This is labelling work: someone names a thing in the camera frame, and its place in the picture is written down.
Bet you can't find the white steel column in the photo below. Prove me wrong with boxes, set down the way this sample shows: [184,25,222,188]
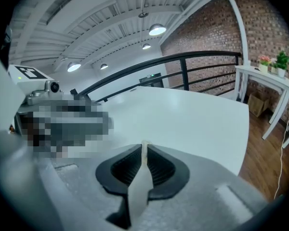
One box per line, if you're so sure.
[220,0,250,68]

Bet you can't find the white side table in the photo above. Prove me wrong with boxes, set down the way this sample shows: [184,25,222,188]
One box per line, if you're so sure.
[234,64,289,141]

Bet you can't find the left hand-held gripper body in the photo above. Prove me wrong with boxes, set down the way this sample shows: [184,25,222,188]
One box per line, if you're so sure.
[7,64,64,106]

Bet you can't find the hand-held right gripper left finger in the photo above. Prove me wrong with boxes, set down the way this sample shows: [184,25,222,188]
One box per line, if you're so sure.
[0,126,144,231]

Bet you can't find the green plant in white pot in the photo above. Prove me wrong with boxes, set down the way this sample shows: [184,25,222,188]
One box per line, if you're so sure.
[276,50,289,78]

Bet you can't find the white cable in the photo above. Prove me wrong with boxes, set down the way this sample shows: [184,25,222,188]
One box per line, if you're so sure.
[274,109,289,200]

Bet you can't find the white tissue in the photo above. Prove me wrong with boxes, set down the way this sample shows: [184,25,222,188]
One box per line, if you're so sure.
[128,140,152,226]

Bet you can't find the dark door with green sign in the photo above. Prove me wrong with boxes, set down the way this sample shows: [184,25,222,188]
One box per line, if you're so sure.
[138,72,164,89]

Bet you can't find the large dome pendant lamp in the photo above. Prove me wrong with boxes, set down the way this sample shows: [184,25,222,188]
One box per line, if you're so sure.
[148,23,167,36]

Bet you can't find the pink flowers in white pot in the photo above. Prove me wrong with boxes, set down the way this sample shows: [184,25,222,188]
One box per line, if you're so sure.
[257,55,272,73]

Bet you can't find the black metal railing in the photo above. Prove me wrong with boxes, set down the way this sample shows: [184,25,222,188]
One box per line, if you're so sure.
[69,50,243,103]

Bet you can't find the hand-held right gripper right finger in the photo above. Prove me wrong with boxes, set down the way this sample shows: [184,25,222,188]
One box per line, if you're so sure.
[134,142,268,231]

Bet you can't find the cardboard box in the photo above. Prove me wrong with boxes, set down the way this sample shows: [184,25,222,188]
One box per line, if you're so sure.
[247,91,270,118]

